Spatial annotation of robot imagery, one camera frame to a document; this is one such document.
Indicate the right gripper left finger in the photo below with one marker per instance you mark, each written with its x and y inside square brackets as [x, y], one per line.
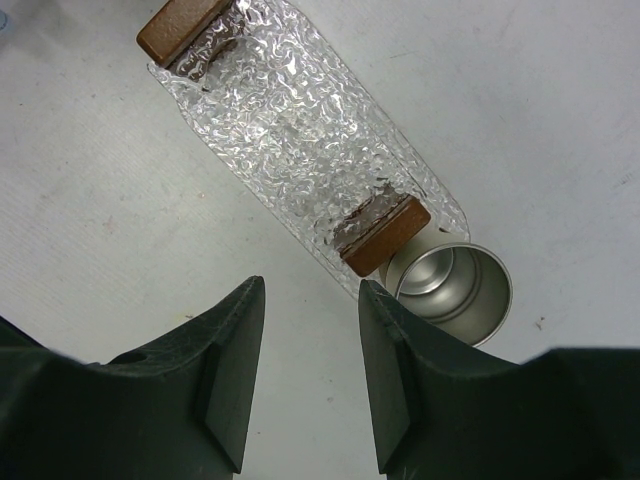
[177, 407]

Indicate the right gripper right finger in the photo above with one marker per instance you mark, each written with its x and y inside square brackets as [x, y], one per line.
[442, 409]

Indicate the cream metal cup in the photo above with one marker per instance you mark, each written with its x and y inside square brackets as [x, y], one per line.
[460, 287]

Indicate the clear textured glass tray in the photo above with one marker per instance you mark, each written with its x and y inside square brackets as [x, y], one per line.
[264, 90]

